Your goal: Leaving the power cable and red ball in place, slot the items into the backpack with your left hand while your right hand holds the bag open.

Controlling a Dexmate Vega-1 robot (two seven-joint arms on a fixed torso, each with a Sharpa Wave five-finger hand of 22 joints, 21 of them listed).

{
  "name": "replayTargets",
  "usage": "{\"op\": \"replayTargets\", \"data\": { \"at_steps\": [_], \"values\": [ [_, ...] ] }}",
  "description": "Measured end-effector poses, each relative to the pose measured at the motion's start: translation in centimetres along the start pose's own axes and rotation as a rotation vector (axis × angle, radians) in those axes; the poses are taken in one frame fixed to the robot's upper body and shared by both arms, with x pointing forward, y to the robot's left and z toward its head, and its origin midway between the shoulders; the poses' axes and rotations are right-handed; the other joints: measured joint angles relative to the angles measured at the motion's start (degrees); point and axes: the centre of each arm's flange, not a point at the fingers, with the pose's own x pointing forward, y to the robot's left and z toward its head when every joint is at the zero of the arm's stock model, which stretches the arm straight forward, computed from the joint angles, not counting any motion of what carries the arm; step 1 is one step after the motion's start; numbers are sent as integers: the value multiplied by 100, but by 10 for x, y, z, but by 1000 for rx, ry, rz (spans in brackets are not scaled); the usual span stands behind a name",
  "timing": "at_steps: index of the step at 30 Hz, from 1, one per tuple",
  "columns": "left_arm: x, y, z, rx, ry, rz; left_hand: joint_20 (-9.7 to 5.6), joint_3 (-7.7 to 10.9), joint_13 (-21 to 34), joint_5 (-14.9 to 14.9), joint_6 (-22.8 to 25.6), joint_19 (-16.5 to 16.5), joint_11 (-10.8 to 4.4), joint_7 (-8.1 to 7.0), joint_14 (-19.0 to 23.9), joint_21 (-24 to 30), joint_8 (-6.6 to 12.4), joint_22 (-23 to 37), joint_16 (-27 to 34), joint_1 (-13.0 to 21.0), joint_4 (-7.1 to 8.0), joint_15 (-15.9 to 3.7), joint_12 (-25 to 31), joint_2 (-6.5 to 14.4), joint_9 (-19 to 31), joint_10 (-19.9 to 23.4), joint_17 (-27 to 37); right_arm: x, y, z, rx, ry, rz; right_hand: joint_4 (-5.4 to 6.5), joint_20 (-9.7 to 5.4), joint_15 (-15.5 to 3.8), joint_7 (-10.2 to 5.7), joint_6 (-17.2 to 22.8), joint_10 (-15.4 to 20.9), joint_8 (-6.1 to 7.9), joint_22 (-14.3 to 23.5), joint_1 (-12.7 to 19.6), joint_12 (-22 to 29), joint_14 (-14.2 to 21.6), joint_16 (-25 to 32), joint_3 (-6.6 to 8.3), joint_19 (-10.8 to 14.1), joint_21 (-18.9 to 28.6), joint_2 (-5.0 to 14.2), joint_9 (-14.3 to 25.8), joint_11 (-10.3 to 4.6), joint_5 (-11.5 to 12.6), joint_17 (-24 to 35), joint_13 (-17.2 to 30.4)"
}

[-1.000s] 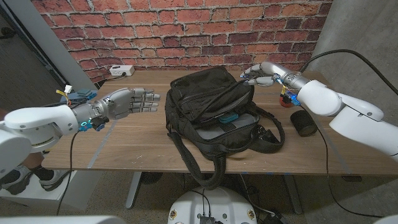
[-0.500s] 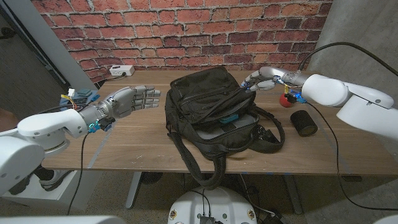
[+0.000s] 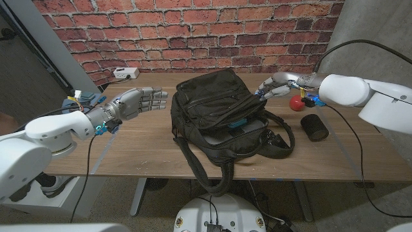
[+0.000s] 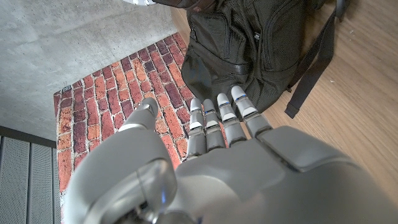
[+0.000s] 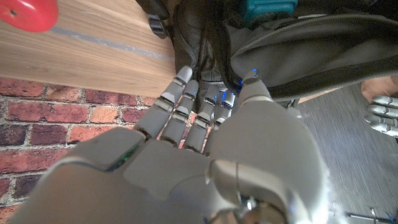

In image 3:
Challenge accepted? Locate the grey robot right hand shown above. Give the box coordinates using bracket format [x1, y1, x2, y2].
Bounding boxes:
[256, 71, 326, 101]

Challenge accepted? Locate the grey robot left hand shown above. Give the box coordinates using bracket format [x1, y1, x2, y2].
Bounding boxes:
[85, 86, 169, 133]

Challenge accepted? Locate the small teal pouch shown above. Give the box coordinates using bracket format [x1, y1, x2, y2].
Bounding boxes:
[227, 118, 248, 129]

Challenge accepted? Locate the black backpack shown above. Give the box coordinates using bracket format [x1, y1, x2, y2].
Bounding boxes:
[170, 68, 296, 198]

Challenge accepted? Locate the red ball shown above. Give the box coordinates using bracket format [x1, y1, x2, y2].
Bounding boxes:
[288, 94, 306, 112]

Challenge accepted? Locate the white power strip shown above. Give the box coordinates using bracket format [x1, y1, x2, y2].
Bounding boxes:
[113, 66, 140, 80]

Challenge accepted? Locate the blue round stool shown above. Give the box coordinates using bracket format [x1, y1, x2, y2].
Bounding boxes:
[61, 93, 102, 113]

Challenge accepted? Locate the black round fan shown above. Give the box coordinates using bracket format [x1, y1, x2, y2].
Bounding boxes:
[144, 178, 170, 191]

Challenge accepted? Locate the printed red brick backdrop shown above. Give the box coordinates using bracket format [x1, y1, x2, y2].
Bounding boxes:
[32, 0, 345, 86]

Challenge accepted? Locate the metal table leg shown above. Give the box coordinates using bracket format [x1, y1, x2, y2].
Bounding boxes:
[129, 177, 147, 217]
[294, 180, 314, 222]

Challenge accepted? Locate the grey and black sneaker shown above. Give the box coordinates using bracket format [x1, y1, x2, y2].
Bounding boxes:
[39, 175, 73, 198]

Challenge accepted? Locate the white low platform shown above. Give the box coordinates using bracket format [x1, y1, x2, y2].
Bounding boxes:
[3, 175, 107, 220]

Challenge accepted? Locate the person's bare leg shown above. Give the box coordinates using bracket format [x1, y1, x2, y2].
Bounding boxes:
[0, 112, 17, 136]

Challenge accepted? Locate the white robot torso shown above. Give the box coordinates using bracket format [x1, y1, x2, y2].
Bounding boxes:
[173, 193, 267, 232]

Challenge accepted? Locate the black power strip cord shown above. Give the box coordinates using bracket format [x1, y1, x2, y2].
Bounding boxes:
[109, 75, 131, 85]

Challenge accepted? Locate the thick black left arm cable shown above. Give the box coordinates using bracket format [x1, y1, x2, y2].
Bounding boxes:
[12, 104, 94, 133]

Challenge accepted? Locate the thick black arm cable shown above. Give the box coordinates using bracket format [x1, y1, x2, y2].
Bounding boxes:
[12, 104, 94, 133]
[312, 39, 412, 74]

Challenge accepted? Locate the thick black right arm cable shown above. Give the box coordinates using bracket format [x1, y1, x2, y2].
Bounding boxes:
[312, 39, 412, 74]

